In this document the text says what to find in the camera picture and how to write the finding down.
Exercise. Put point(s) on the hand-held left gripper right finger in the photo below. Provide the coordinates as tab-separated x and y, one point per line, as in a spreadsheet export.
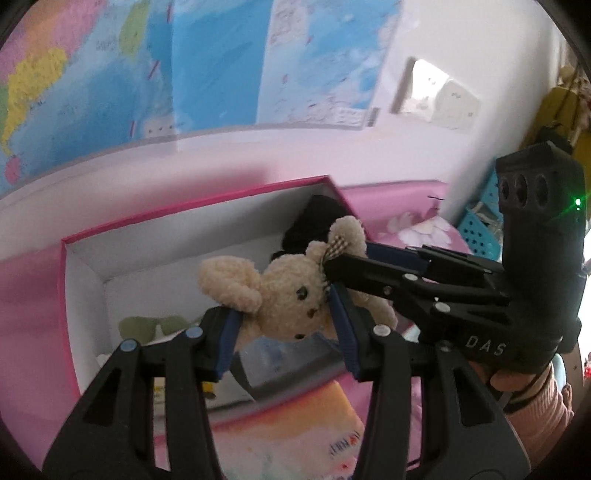
344	332

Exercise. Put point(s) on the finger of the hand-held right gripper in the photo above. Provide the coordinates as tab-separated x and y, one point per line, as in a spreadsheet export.
369	277
397	258

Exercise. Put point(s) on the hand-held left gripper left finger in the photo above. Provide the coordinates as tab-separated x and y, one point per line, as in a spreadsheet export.
226	341

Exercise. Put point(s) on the beige teddy bear plush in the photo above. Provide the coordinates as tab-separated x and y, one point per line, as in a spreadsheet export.
286	295

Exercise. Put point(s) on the black cloth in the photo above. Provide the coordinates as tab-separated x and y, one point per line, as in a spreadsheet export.
314	221

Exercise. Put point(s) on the green turtle plush toy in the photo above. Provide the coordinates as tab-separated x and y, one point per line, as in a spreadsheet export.
143	327

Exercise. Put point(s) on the pink cardboard box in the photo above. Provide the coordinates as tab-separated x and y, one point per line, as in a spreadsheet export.
138	249

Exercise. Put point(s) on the person's right forearm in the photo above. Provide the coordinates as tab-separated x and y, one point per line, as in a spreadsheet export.
545	424

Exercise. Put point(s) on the person's right hand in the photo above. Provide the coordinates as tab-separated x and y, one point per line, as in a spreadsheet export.
512	383

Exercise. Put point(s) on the blue plastic basket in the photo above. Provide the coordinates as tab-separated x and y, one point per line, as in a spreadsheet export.
480	230

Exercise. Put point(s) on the orange teal tissue pack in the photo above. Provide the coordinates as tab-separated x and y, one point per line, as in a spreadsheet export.
286	438

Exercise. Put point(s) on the yellow fabric item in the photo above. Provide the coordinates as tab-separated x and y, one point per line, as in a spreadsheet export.
554	110

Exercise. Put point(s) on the white five-hole wall socket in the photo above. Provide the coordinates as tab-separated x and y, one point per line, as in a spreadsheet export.
422	87

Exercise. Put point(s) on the colourful wall map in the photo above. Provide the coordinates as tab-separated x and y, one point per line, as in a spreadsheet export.
207	69

